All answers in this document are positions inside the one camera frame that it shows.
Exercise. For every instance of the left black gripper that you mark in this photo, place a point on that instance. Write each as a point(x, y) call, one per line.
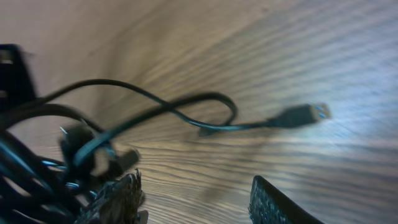
point(17, 87)

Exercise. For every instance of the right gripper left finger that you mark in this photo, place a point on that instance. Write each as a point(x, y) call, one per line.
point(117, 202)

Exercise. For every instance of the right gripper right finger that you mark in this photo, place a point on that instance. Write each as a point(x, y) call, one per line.
point(268, 205)

